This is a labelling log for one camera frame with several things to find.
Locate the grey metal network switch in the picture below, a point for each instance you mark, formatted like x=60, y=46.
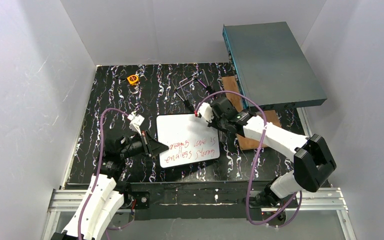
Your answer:
x=270, y=67

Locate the orange tape measure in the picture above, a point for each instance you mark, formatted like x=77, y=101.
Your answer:
x=133, y=79

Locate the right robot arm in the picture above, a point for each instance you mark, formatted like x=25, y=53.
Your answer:
x=311, y=157

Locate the small white whiteboard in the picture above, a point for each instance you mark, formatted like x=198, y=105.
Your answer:
x=189, y=140

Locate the metal wire whiteboard stand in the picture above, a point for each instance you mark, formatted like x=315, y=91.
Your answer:
x=197, y=80

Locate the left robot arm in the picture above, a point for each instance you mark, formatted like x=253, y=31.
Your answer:
x=104, y=195

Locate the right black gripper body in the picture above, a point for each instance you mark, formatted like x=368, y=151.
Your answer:
x=214, y=120

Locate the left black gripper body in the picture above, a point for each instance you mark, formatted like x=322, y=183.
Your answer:
x=146, y=143

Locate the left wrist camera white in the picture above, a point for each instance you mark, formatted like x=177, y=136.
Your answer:
x=135, y=122

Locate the aluminium frame rail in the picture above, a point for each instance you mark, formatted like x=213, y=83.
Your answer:
x=212, y=189

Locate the brown wooden board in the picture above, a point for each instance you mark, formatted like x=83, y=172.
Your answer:
x=229, y=84

